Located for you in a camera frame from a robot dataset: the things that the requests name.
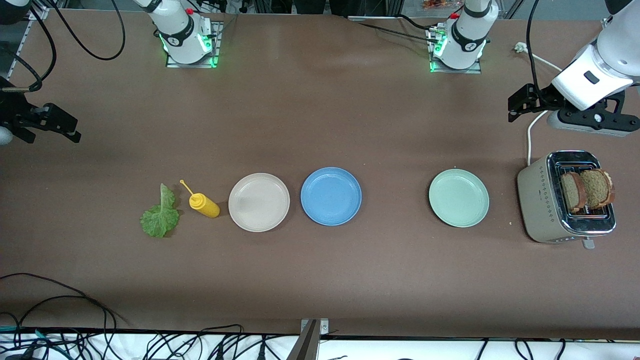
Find brown bread slice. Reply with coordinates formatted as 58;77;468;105
579;168;616;210
559;171;587;214

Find green lettuce leaf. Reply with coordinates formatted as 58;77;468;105
140;183;181;239

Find light green round plate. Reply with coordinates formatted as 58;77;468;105
428;168;490;229

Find beige round plate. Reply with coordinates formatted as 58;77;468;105
228;172;291;233

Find blue round plate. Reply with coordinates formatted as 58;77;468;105
300;166;363;227

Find beige and chrome toaster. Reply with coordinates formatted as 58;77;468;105
516;149;617;250

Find orange patterned packet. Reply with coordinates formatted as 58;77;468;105
422;0;464;11

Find yellow squeeze sauce bottle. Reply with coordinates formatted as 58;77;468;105
179;179;221;219

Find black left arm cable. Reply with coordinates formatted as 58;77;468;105
528;0;557;104

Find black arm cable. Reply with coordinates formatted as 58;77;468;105
0;6;57;94
528;0;557;104
46;0;126;62

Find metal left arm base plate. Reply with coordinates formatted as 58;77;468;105
428;25;484;75

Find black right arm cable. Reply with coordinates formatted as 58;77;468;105
0;6;57;94
46;0;126;62

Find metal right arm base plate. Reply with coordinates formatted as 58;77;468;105
165;21;224;69

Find black base power cable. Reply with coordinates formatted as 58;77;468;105
357;14;442;45

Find long black table cable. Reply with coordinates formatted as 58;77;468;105
0;272;132;332

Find looped black table cable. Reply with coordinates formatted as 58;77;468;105
12;295;111;333

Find teal cable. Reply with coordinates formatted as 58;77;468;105
0;326;71;359

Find aluminium post with bracket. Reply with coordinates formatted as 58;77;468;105
286;318;331;360

